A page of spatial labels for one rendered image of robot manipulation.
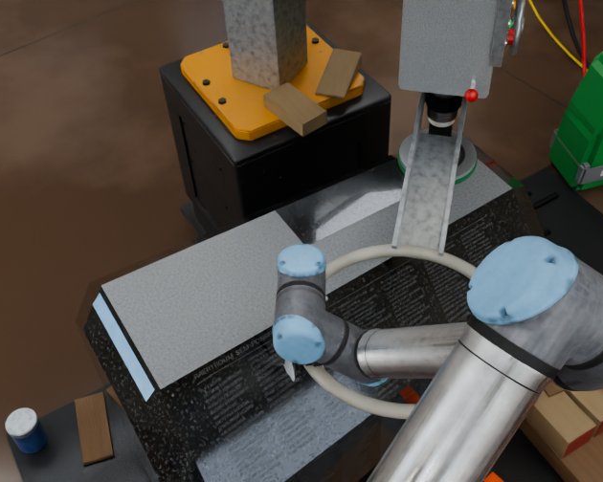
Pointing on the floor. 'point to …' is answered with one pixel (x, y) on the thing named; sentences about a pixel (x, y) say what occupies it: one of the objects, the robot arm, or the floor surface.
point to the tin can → (26, 430)
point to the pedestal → (267, 151)
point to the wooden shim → (94, 428)
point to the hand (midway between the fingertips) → (302, 366)
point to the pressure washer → (593, 125)
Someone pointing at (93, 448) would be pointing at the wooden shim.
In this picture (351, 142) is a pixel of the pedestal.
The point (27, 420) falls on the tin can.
